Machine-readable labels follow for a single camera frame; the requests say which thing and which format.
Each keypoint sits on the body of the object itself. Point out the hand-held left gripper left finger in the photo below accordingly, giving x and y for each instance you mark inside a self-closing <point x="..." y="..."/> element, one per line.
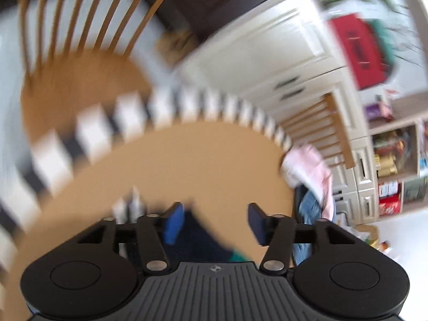
<point x="174" y="224"/>

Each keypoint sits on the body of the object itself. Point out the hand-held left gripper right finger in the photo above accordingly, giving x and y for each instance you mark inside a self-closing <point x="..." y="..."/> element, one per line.
<point x="256" y="224"/>

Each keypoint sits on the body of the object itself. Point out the dark navy cloth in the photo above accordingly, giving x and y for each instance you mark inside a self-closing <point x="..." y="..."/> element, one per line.
<point x="204" y="240"/>

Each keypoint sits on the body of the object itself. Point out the blue denim cloth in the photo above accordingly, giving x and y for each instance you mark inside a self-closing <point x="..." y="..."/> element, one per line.
<point x="309" y="209"/>

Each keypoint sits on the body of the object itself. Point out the pink cloth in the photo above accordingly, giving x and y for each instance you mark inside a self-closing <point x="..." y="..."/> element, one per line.
<point x="309" y="164"/>

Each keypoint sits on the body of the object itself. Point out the round checker-edged wooden table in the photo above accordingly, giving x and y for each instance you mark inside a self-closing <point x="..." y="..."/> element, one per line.
<point x="92" y="133"/>

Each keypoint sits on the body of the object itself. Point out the wooden spindle-back chair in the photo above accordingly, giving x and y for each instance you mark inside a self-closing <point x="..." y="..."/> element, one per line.
<point x="70" y="83"/>
<point x="338" y="125"/>

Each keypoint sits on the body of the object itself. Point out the red snack packet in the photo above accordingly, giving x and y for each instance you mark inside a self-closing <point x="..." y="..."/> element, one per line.
<point x="389" y="205"/>

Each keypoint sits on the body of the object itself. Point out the purple packet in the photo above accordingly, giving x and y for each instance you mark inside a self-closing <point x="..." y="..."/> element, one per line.
<point x="376" y="111"/>

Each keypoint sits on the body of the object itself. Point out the white cabinet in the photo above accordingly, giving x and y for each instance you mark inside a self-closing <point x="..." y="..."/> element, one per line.
<point x="267" y="50"/>

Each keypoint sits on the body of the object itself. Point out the tan object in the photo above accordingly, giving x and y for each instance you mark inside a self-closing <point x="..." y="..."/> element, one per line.
<point x="177" y="48"/>

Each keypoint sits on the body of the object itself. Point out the light wooden shelf unit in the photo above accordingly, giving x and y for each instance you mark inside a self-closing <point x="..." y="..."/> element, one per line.
<point x="406" y="108"/>

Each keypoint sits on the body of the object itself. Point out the red box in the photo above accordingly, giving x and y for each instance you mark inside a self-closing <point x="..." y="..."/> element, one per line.
<point x="358" y="50"/>

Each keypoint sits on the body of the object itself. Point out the green box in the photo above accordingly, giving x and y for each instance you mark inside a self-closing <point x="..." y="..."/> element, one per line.
<point x="385" y="40"/>

